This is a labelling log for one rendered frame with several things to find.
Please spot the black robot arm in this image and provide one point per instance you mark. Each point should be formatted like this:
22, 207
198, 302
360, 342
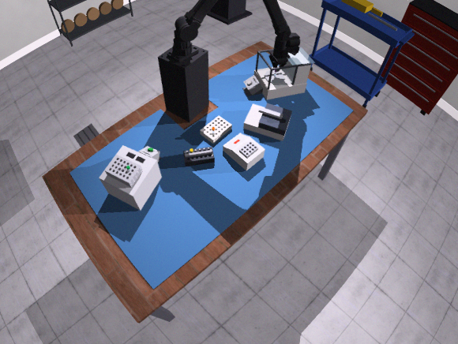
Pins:
187, 30

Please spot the white tube rack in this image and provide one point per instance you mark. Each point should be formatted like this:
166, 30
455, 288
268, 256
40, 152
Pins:
221, 127

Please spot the blue bench mat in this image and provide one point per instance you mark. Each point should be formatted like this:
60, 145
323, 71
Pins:
192, 205

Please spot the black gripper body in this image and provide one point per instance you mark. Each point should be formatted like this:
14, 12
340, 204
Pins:
276, 55

